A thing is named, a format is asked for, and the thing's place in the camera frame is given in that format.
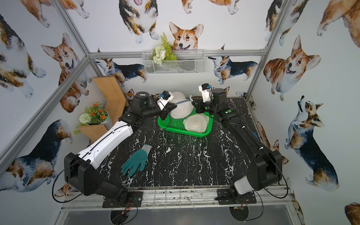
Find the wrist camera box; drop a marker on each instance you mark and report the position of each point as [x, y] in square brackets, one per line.
[206, 92]
[164, 98]

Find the white artificial flowers with fern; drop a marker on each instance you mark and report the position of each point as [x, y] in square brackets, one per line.
[163, 53]

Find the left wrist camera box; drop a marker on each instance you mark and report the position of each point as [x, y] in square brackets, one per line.
[164, 98]

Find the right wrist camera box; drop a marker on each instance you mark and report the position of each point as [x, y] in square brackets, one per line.
[206, 92]

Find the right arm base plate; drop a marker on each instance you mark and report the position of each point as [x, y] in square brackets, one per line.
[230, 196]

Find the potted orange flowers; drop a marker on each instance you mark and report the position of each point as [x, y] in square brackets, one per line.
[94, 115]

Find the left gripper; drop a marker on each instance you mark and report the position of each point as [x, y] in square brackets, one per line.
[164, 113]

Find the green work glove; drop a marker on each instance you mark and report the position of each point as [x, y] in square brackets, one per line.
[136, 160]

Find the white wire wall basket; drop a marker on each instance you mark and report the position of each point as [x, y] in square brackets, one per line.
[187, 62]

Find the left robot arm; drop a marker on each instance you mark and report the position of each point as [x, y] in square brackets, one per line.
[80, 170]

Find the green plastic basket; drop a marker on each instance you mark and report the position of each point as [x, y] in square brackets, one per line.
[179, 125]

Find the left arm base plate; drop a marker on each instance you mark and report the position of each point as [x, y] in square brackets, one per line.
[128, 199]

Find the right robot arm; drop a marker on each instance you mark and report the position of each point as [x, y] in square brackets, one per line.
[265, 165]

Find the wooden shelf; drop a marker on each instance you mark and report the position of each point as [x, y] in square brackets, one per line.
[115, 105]

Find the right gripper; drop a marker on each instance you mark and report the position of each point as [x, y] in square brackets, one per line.
[202, 104]

